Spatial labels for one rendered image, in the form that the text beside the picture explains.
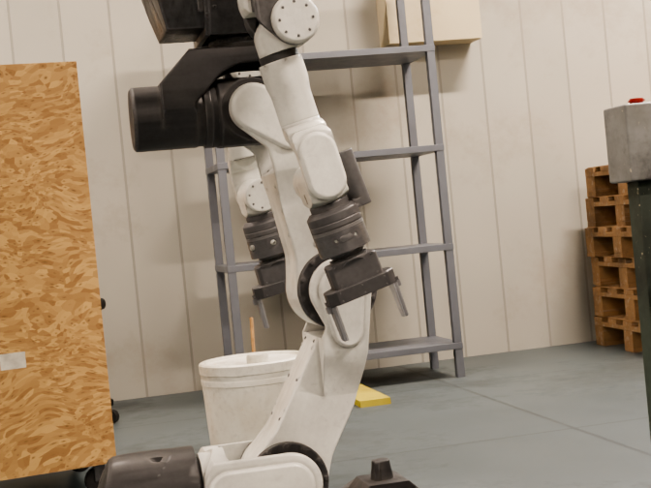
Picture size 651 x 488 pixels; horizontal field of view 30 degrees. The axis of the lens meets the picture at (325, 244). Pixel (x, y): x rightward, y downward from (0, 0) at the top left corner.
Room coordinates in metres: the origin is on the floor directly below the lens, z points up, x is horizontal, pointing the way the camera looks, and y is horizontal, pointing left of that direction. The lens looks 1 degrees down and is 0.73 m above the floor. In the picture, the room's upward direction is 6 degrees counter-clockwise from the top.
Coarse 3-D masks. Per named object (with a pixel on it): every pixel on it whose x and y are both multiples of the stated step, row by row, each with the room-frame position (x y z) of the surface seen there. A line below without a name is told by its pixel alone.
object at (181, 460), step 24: (120, 456) 2.11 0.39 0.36; (144, 456) 2.10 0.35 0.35; (168, 456) 2.10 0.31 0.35; (192, 456) 2.10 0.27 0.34; (120, 480) 2.06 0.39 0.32; (144, 480) 2.06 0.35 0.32; (168, 480) 2.07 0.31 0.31; (192, 480) 2.07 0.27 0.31; (360, 480) 2.40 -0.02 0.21; (384, 480) 2.37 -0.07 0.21; (408, 480) 2.35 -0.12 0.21
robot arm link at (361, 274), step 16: (352, 224) 1.96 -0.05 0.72; (320, 240) 1.97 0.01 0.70; (336, 240) 1.95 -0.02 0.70; (352, 240) 1.95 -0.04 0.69; (368, 240) 1.98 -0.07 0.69; (320, 256) 1.99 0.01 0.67; (336, 256) 1.97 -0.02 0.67; (352, 256) 1.97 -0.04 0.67; (368, 256) 1.98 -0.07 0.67; (336, 272) 1.97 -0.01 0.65; (352, 272) 1.97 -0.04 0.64; (368, 272) 1.98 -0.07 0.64; (384, 272) 1.98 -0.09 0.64; (336, 288) 1.97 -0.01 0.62; (352, 288) 1.97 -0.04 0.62; (368, 288) 1.98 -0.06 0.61; (336, 304) 1.97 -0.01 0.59
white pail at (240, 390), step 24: (216, 360) 3.42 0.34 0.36; (240, 360) 3.37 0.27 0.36; (264, 360) 3.24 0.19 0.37; (288, 360) 3.23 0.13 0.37; (216, 384) 3.23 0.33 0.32; (240, 384) 3.19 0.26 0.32; (264, 384) 3.20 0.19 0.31; (216, 408) 3.24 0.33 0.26; (240, 408) 3.20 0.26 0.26; (264, 408) 3.20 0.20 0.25; (216, 432) 3.25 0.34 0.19; (240, 432) 3.20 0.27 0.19
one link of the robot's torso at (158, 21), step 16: (144, 0) 2.20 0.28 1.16; (160, 0) 2.05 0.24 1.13; (176, 0) 2.06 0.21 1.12; (192, 0) 2.06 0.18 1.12; (208, 0) 2.06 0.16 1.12; (224, 0) 2.07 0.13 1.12; (160, 16) 2.09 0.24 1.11; (176, 16) 2.07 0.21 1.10; (192, 16) 2.08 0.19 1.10; (208, 16) 2.07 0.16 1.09; (224, 16) 2.08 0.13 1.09; (240, 16) 2.08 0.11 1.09; (160, 32) 2.16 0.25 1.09; (176, 32) 2.11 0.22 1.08; (192, 32) 2.13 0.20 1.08; (208, 32) 2.08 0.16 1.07; (224, 32) 2.09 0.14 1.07; (240, 32) 2.10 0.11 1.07
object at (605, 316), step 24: (600, 168) 5.68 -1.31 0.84; (600, 192) 5.76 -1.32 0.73; (624, 192) 5.46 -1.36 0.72; (600, 216) 5.79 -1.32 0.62; (624, 216) 5.46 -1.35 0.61; (600, 240) 5.79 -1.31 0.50; (624, 240) 5.46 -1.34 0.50; (600, 264) 5.80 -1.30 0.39; (624, 264) 5.51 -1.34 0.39; (600, 288) 5.76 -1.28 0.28; (624, 288) 5.53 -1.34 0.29; (600, 312) 5.78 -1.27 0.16; (624, 312) 5.77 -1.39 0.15; (600, 336) 5.81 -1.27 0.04; (624, 336) 5.53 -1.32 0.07
